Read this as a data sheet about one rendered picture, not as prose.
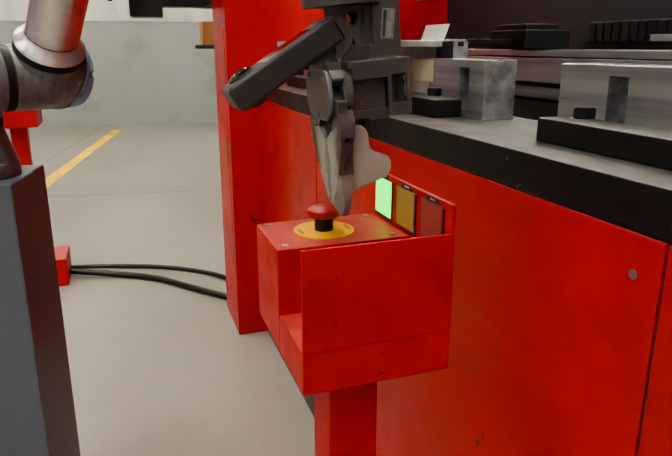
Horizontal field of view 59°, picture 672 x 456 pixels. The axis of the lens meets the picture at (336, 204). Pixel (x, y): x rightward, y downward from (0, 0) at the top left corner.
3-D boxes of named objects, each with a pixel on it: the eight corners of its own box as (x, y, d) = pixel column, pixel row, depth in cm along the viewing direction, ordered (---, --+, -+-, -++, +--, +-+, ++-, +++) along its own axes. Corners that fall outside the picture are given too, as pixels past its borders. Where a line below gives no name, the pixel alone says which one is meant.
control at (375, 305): (259, 313, 76) (254, 175, 72) (374, 296, 81) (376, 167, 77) (303, 397, 58) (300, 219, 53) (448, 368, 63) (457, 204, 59)
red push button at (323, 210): (302, 231, 72) (302, 203, 71) (334, 228, 73) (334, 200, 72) (312, 241, 68) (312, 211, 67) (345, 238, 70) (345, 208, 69)
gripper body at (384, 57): (414, 120, 56) (408, -16, 53) (327, 132, 53) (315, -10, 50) (381, 112, 63) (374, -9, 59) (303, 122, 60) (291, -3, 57)
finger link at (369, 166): (399, 214, 59) (394, 121, 56) (342, 225, 57) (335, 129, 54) (386, 206, 61) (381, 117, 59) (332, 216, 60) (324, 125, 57)
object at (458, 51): (403, 56, 124) (403, 41, 123) (415, 56, 125) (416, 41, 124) (452, 58, 105) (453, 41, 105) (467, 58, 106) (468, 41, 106)
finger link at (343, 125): (359, 176, 55) (352, 79, 52) (344, 179, 54) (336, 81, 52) (342, 167, 59) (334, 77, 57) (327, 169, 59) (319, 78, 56)
